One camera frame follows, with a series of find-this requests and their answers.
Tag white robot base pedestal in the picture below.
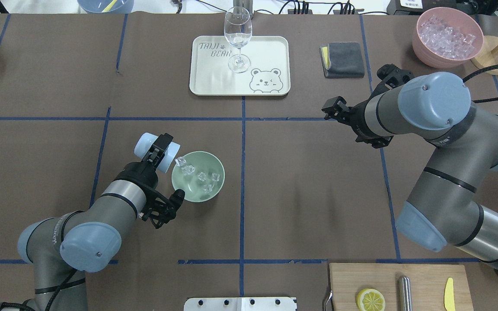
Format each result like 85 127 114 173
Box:
183 296 298 311

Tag grey folded cloth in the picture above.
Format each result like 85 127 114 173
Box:
319 42 365 79

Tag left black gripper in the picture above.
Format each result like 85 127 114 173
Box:
115 133 174 195

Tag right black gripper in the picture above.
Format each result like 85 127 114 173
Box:
322 96 393 149

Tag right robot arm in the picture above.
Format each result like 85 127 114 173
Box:
322 72 498 270

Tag blue bowl with fork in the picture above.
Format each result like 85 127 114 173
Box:
77 0 136 14

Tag light blue plastic cup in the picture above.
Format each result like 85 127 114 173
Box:
134 133 180 173

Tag clear wine glass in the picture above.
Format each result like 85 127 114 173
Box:
223 6 253 73

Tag green ceramic bowl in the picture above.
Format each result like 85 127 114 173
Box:
171 151 225 203

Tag wooden cutting board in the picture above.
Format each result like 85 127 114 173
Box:
329 263 474 311

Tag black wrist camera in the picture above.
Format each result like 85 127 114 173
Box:
372 64 415 95
138 189 185 229

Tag ice cubes in bowl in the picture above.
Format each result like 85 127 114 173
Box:
175 156 222 194

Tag half lemon slice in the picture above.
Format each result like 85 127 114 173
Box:
355 288 386 311

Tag yellow plastic knife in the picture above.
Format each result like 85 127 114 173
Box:
443 277 455 311

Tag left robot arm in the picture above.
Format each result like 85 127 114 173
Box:
0 133 185 311

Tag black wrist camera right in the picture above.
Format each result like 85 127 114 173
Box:
372 64 415 95

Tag white bear tray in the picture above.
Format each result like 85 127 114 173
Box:
189 35 291 96

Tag pink bowl of ice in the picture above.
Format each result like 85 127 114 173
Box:
412 6 484 69

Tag steel knife handle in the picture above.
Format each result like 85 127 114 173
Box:
399 276 413 311

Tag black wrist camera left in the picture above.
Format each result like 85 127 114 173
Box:
138 189 185 229

